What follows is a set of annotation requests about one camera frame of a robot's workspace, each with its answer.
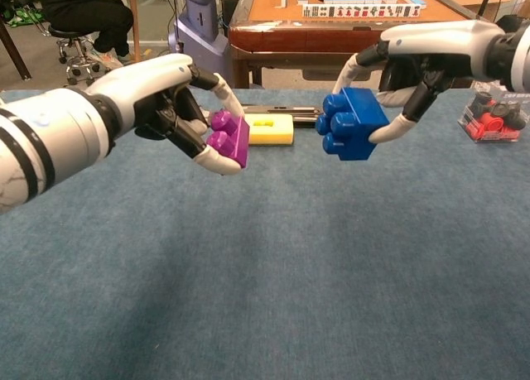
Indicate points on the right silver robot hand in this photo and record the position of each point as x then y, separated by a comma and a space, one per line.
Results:
439, 42

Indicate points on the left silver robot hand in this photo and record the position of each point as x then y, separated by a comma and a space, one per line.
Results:
145, 86

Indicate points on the purple building block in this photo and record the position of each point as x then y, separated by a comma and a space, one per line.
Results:
238, 144

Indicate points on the blue building block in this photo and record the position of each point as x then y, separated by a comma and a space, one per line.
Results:
356, 127

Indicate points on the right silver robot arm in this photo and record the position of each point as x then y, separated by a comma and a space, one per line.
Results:
515, 53

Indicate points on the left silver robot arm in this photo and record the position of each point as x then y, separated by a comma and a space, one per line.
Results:
45, 144

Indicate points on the black thin rod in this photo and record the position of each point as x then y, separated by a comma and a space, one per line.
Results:
485, 1

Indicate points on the row of face-up mahjong tiles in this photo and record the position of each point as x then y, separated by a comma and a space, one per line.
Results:
360, 11

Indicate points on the seated person in black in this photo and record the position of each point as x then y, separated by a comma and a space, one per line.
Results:
87, 15

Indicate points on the clear box of red caps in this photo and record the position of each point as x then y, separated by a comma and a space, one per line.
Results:
492, 121

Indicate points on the wooden mahjong table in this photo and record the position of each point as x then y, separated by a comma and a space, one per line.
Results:
314, 38

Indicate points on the dark wooden table leg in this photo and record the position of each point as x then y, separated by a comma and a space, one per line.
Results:
14, 51

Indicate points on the yellow soap bar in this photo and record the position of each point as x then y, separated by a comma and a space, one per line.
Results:
273, 131

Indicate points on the green and black gear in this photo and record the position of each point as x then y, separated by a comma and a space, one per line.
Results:
20, 7

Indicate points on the black folding phone stand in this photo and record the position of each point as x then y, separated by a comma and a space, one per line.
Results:
298, 115

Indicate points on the blue table cloth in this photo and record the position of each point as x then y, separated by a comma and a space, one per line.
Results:
248, 251

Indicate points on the light wooden post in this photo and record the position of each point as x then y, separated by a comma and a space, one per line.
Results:
135, 24

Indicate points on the lilac robot pedestal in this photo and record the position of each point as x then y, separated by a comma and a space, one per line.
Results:
198, 32

